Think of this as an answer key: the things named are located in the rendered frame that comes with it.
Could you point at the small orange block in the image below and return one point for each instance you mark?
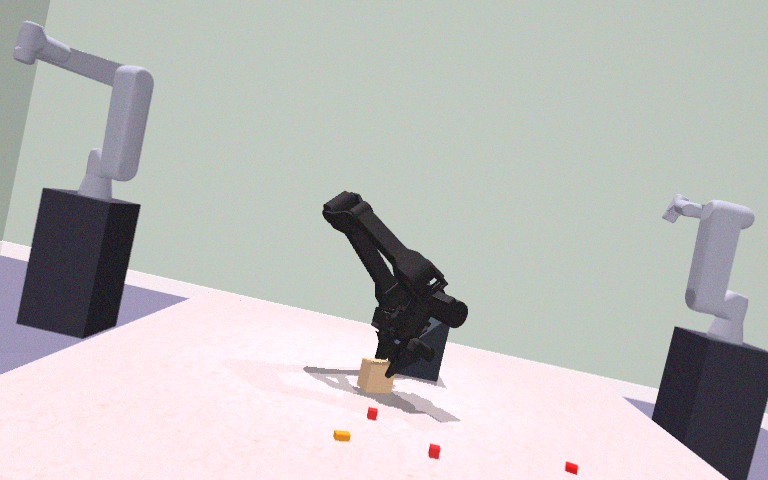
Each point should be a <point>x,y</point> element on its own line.
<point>341,436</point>

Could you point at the tan triangular block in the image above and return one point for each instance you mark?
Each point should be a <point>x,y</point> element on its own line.
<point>381,367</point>
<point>369,380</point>

